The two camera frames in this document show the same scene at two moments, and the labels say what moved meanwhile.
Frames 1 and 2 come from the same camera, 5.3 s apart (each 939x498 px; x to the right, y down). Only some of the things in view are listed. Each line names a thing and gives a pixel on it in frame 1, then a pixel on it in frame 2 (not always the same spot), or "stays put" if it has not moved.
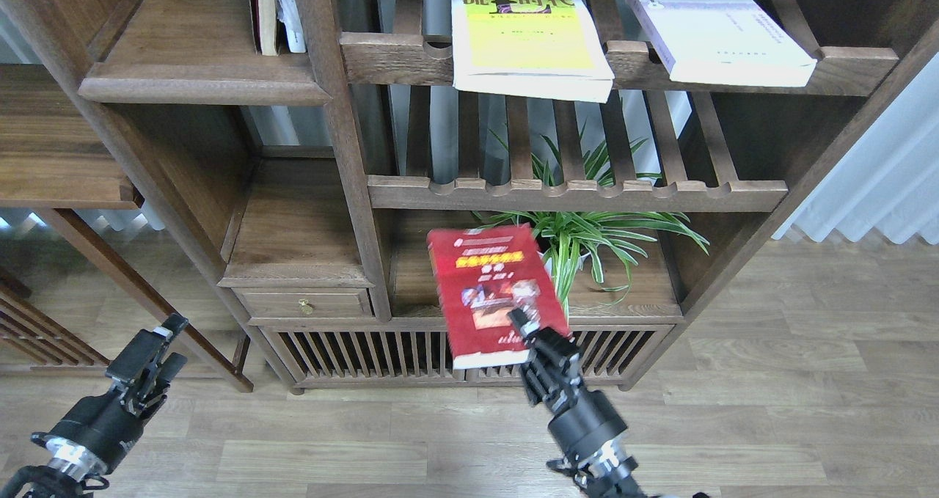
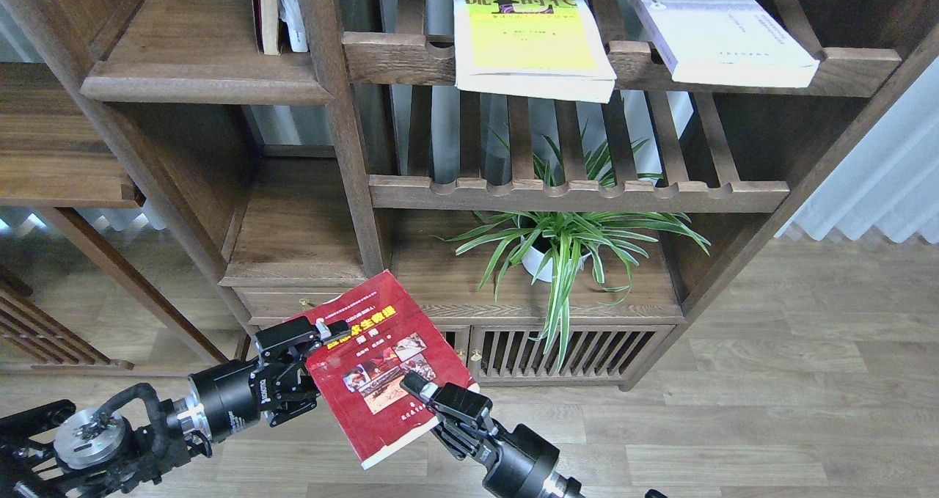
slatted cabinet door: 334,356 -> 458,338
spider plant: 572,240 stays put
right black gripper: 580,420 -> 519,462
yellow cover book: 526,34 stays put
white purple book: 713,34 stays put
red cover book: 483,273 -> 358,375
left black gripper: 95,431 -> 238,394
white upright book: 288,10 stays put
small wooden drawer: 305,302 stays put
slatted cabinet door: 611,356 stays put
